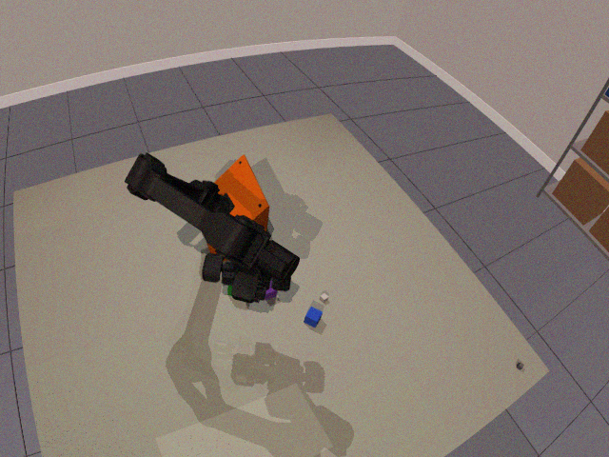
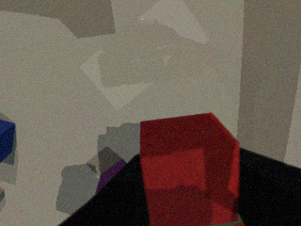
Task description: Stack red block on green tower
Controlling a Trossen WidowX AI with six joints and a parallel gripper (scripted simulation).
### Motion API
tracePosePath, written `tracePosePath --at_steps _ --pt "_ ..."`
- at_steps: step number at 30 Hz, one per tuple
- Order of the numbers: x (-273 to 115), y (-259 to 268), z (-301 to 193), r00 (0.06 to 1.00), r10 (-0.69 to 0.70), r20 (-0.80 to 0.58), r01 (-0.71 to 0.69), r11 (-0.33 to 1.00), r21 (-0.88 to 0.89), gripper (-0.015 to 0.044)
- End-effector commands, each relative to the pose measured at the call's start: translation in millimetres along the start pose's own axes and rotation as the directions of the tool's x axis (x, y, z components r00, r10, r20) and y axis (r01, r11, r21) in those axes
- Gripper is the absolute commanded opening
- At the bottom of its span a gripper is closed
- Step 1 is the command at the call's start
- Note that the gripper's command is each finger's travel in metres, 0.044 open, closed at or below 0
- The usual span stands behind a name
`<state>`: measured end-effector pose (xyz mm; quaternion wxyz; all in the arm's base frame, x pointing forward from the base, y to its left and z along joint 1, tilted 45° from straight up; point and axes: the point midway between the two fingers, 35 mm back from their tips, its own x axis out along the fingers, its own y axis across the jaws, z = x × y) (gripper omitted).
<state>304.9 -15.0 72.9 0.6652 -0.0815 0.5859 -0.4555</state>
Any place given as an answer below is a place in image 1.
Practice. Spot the purple cube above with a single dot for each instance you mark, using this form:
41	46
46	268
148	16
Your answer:
270	293

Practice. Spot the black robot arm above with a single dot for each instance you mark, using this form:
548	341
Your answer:
233	237

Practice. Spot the blue block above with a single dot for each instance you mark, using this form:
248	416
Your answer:
313	317

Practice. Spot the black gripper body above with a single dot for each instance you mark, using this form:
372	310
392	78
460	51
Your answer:
213	266

